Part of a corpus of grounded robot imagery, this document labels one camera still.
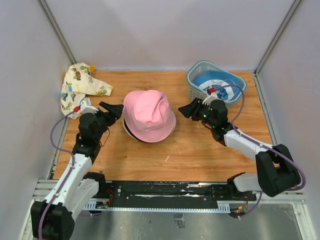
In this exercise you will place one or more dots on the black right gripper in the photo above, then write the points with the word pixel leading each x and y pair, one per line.
pixel 192 109

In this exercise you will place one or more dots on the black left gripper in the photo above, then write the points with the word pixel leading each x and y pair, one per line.
pixel 114 112

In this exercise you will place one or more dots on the black pink-lined hat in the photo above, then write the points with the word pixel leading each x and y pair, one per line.
pixel 152 142

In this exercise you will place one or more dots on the pink bucket hat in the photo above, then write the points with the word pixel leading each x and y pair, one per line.
pixel 148 114

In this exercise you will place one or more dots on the blue hat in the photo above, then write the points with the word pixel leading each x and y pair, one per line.
pixel 218 79

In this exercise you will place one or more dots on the beige bucket hat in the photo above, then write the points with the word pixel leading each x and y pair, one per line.
pixel 127 130

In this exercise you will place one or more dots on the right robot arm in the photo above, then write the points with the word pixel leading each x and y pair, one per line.
pixel 276 171

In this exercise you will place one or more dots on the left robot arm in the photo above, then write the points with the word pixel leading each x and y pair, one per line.
pixel 54 217

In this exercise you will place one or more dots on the grey plastic basket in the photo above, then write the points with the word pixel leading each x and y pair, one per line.
pixel 201 67

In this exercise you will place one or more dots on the cartoon print cloth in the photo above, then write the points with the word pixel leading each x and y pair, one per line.
pixel 78 82

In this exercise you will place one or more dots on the small yellow object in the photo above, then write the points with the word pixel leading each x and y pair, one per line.
pixel 92 68

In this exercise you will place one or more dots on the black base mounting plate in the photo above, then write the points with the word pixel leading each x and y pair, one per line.
pixel 172 195

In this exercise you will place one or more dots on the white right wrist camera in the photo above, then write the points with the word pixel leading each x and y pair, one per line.
pixel 211 96

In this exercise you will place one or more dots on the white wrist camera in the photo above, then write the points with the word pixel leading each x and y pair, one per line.
pixel 85 106
pixel 211 96

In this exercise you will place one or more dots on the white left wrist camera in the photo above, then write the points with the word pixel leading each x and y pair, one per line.
pixel 85 106

